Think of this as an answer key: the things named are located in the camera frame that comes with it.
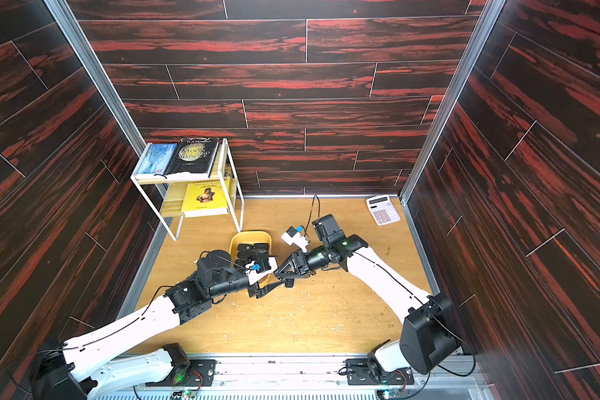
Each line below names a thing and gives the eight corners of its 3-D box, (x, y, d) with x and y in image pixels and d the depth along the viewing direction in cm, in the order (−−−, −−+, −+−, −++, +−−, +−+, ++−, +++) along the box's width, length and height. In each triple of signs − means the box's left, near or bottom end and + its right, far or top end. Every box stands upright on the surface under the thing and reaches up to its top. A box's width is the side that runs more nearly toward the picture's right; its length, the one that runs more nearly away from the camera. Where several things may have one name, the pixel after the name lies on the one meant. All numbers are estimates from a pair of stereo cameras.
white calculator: (378, 225, 111) (379, 221, 109) (366, 202, 121) (368, 197, 118) (399, 222, 112) (402, 217, 110) (386, 199, 122) (388, 195, 119)
